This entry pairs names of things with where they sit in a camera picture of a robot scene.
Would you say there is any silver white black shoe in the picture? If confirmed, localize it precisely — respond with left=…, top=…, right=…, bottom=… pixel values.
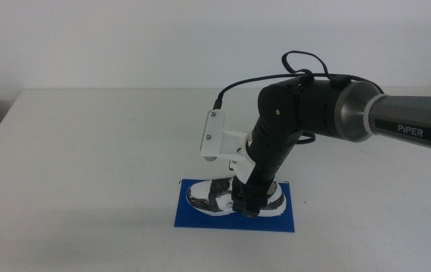
left=185, top=177, right=287, bottom=218

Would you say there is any blue rectangular mat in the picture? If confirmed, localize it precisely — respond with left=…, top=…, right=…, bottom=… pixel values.
left=173, top=178, right=296, bottom=233

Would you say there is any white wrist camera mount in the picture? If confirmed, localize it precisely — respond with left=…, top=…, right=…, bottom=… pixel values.
left=200, top=109, right=257, bottom=180

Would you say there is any black camera cable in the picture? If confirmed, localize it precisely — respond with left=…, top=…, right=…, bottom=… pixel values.
left=213, top=50, right=386, bottom=111

